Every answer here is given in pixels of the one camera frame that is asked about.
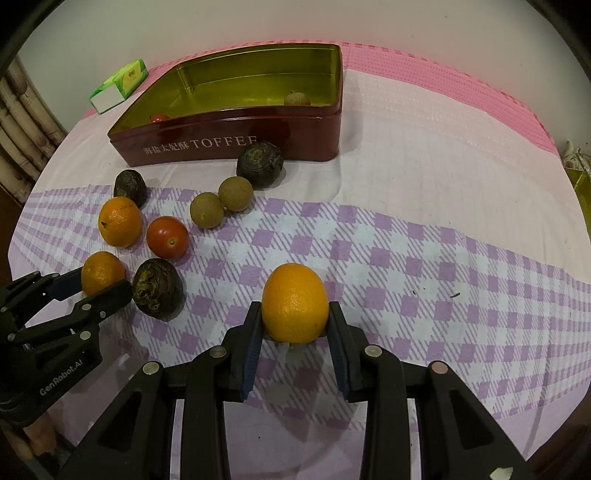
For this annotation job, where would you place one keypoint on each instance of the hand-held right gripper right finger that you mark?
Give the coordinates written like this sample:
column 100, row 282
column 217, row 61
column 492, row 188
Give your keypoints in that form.
column 340, row 357

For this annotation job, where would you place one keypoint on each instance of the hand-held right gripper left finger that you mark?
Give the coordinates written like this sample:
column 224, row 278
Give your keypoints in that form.
column 249, row 355

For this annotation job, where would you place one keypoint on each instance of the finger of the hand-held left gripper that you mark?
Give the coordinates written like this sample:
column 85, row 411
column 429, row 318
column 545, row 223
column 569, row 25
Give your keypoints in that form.
column 108, row 297
column 64, row 282

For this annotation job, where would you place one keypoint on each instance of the small round orange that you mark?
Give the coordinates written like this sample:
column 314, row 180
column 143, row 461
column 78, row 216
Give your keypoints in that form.
column 102, row 272

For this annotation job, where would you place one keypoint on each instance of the dark wrinkled passion fruit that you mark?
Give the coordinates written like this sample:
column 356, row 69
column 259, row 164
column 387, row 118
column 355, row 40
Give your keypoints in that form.
column 157, row 287
column 130, row 187
column 260, row 164

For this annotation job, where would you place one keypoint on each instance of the large oval orange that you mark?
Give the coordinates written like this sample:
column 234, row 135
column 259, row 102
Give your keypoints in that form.
column 295, row 304

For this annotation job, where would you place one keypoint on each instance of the orange with dark stem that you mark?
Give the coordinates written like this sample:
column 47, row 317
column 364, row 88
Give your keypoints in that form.
column 120, row 222

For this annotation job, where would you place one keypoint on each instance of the large red tomato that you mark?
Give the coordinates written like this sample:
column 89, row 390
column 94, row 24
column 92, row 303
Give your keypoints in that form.
column 167, row 237

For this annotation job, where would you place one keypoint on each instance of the brown longan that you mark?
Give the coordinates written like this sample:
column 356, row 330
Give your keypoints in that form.
column 235, row 194
column 206, row 210
column 296, row 98

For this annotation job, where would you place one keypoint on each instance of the red and gold tin box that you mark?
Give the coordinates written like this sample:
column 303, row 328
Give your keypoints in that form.
column 258, row 138

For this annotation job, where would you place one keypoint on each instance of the person's left hand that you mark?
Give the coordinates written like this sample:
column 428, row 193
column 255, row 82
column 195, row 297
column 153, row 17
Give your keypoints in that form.
column 38, row 438

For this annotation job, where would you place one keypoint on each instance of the beige patterned curtain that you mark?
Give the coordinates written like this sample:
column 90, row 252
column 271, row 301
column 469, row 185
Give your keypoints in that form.
column 25, row 134

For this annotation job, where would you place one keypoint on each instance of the pink and purple checked cloth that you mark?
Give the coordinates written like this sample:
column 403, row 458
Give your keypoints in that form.
column 415, row 207

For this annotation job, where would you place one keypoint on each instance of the small red tomato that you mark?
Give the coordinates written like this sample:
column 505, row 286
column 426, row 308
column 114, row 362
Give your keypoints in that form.
column 159, row 118

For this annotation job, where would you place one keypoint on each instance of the green tissue pack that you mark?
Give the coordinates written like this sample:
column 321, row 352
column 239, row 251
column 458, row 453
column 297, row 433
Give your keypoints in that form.
column 121, row 83

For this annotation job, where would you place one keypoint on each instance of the yellow container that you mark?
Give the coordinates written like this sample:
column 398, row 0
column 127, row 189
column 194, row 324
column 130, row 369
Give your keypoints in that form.
column 582, row 182

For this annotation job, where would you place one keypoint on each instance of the white object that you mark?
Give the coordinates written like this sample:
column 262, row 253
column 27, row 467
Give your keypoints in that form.
column 572, row 154

